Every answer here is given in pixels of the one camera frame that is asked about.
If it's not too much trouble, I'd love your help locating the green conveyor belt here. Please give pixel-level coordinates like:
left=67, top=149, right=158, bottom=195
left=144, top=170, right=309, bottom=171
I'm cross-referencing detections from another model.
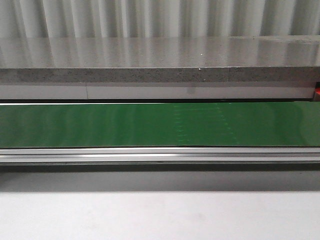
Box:
left=0, top=101, right=320, bottom=148

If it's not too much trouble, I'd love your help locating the grey stone countertop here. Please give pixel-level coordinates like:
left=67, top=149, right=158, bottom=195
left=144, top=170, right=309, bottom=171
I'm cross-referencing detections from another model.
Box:
left=0, top=34, right=320, bottom=101

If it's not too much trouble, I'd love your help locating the red object at right edge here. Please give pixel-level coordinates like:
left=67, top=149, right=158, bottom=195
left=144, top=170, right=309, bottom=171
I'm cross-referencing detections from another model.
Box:
left=313, top=82, right=320, bottom=102

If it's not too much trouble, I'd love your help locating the white pleated curtain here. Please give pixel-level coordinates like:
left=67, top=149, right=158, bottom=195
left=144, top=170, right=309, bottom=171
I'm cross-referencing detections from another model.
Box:
left=0, top=0, right=320, bottom=38

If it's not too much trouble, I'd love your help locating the aluminium conveyor front rail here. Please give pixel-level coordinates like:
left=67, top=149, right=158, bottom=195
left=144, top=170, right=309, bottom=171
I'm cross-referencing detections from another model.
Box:
left=0, top=147, right=320, bottom=172

